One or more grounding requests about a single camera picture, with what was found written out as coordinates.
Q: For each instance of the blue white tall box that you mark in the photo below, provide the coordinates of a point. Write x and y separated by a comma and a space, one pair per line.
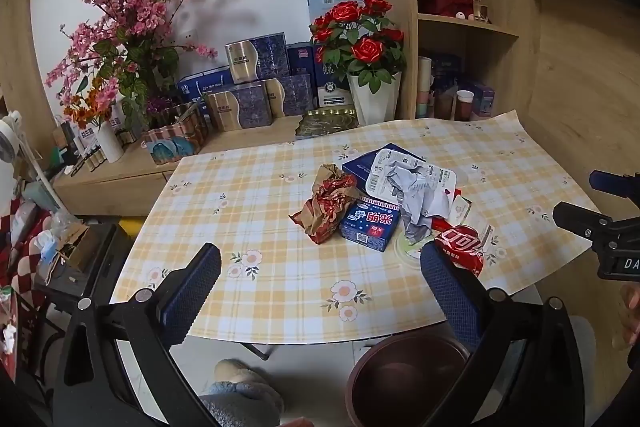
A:
332, 94

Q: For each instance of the black cart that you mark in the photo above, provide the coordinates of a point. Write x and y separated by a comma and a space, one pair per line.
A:
95, 252

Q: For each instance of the white desk fan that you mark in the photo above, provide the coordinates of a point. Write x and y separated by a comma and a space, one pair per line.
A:
12, 132

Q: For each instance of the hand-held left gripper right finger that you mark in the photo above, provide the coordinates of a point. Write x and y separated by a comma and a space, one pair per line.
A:
450, 292

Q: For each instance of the row of small brown bottles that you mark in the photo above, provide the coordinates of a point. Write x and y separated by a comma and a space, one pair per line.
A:
92, 162

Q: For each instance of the yellow checked floral tablecloth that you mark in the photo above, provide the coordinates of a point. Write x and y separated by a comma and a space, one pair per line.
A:
250, 207

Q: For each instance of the pink blossom artificial plant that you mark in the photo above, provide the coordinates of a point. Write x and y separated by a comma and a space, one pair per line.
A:
140, 7

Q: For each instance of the red white checked cloth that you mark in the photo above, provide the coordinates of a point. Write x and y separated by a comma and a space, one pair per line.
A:
22, 257

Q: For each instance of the purple small box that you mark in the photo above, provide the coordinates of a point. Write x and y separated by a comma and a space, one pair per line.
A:
484, 99

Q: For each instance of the orange artificial flowers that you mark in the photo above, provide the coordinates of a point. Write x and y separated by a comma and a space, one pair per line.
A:
92, 104

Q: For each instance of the gold blue gift box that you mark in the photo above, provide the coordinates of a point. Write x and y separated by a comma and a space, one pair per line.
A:
240, 109
257, 59
292, 94

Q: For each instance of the red packet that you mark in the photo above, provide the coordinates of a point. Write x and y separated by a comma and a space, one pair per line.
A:
462, 244

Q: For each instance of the gold green tray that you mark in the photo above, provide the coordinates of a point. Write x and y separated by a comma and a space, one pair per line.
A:
325, 124

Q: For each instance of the glass perfume bottle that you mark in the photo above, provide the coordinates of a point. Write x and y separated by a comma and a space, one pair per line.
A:
481, 9

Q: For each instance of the red paper cup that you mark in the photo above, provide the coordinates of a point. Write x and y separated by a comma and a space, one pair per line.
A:
464, 107

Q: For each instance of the woven basket with blue shells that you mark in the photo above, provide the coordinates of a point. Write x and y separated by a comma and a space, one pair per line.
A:
175, 139

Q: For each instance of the blue white milk carton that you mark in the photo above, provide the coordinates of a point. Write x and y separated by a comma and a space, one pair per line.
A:
370, 224

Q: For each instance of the red rose bouquet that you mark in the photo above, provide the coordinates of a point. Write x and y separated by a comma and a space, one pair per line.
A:
367, 49

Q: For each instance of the dark blue box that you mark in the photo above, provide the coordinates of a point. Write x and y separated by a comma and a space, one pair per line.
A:
300, 59

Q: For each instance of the navy blue box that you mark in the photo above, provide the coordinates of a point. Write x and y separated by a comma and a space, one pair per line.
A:
357, 172

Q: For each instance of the person's right hand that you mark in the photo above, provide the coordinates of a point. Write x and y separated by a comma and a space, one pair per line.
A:
632, 312

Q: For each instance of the clear plastic lid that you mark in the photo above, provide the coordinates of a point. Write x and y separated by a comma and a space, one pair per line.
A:
405, 249

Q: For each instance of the brown waste bin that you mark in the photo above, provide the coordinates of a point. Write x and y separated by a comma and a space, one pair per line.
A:
400, 372

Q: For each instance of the blue box on shelf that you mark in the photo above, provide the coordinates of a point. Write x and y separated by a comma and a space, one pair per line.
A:
445, 72

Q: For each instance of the white box with blue label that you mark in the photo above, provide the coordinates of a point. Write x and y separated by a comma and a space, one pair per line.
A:
82, 134

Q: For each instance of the blue flat carton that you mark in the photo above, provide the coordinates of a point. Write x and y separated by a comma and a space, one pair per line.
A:
205, 82

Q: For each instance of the tall white vase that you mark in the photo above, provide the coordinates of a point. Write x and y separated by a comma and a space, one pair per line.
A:
110, 144

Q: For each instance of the white flower pot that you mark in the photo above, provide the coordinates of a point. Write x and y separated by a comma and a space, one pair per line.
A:
375, 107

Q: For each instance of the brown red wrapper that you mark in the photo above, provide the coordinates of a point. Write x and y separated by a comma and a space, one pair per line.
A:
325, 207

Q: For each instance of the stack of paper cups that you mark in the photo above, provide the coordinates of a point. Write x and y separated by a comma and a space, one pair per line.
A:
424, 77

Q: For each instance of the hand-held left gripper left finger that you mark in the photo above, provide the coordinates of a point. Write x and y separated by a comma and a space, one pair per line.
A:
192, 302

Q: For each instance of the white plastic tray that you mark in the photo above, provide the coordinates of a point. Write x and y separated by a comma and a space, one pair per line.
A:
415, 202

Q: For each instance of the person's leg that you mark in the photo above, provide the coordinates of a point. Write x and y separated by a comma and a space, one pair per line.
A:
240, 392

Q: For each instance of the purple artificial flowers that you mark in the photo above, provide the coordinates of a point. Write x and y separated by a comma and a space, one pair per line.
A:
159, 105

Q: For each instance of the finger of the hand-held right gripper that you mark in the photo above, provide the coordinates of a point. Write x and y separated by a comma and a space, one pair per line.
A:
612, 183
580, 217

